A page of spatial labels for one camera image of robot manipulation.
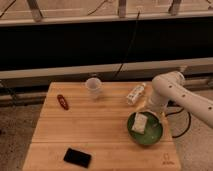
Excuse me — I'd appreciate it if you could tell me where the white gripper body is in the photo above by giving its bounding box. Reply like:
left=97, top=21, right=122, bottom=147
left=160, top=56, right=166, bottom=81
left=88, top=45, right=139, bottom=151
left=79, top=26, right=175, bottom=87
left=147, top=101, right=166, bottom=116

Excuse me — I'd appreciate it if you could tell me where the white sponge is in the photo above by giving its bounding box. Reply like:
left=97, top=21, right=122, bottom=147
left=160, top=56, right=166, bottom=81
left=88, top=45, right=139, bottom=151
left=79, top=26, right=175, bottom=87
left=132, top=113, right=148, bottom=134

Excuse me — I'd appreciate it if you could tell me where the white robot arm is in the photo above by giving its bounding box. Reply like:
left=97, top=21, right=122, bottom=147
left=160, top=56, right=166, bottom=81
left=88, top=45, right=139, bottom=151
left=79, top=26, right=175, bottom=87
left=147, top=71, right=213, bottom=129

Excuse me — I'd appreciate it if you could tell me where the green ceramic bowl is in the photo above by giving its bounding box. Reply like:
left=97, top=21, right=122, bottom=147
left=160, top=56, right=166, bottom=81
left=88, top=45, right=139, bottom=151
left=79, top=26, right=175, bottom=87
left=127, top=111, right=163, bottom=146

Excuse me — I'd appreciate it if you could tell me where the white plastic bottle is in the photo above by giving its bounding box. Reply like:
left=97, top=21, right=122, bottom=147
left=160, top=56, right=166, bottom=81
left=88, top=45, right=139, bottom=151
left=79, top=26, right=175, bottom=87
left=126, top=83, right=146, bottom=105

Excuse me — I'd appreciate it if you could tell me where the red oblong object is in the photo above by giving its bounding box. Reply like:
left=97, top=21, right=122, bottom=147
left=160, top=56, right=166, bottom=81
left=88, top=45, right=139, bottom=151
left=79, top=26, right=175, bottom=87
left=57, top=94, right=69, bottom=110

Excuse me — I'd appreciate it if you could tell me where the black rectangular pad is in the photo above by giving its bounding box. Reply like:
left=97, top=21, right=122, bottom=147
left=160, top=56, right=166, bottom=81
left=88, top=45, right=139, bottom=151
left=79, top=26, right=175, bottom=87
left=63, top=148, right=91, bottom=168

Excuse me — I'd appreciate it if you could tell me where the black floor cable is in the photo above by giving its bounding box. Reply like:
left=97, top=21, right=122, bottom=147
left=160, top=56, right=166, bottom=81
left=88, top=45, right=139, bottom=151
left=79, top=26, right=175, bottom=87
left=165, top=106, right=193, bottom=139

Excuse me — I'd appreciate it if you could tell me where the metal frame rail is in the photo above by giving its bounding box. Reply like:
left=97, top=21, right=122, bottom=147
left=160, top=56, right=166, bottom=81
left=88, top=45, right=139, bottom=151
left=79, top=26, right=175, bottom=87
left=0, top=57, right=213, bottom=79

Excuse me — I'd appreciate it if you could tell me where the black hanging cable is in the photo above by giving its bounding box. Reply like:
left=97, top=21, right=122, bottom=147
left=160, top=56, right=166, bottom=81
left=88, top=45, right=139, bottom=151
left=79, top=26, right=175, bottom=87
left=111, top=10, right=142, bottom=80

